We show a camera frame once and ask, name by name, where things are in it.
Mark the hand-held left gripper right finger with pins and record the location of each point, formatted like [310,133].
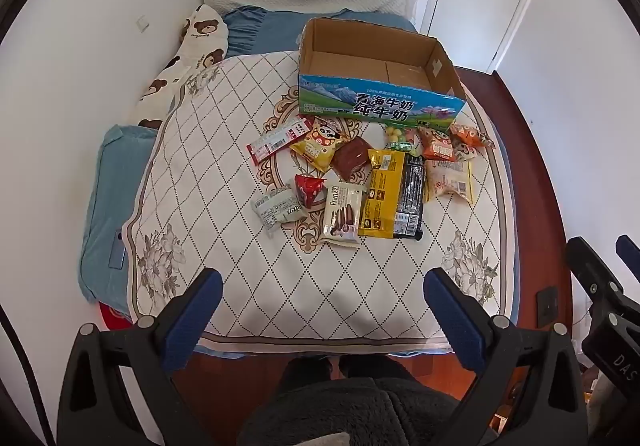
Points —
[455,321]

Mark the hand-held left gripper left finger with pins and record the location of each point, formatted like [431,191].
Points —
[195,318]

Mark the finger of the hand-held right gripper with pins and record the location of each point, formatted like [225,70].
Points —
[630,250]
[590,266]

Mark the brown-red snack packet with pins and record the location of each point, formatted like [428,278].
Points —
[351,156]

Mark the yellow panda snack packet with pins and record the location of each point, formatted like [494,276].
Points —
[320,145]

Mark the printed cardboard box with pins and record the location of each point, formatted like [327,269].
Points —
[380,103]

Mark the red cloth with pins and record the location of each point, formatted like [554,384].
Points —
[114,318]

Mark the black snack packet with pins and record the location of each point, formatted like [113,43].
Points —
[410,196]

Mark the white and grey snack packet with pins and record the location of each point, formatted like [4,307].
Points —
[275,208]

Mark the pale yellow snack packet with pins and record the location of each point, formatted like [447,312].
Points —
[450,181]

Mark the large yellow snack packet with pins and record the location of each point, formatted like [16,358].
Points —
[381,196]

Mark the white quilted bed mat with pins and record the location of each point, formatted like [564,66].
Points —
[225,175]

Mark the folded blue blanket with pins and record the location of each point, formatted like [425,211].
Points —
[112,196]

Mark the cream wafer packet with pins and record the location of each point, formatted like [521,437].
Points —
[342,213]

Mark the red triangular snack packet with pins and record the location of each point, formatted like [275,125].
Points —
[311,188]

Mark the small orange snack packet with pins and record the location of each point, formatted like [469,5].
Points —
[470,134]

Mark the green candy packet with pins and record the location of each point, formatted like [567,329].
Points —
[397,138]

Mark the red and white flat packet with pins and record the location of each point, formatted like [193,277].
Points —
[272,141]

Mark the bear print pillow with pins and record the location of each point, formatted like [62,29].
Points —
[200,40]

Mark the blue ruffled pillow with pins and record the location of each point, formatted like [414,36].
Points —
[265,30]

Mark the black wall socket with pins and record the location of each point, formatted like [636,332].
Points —
[547,302]

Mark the white wall switch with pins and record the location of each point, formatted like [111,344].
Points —
[143,23]

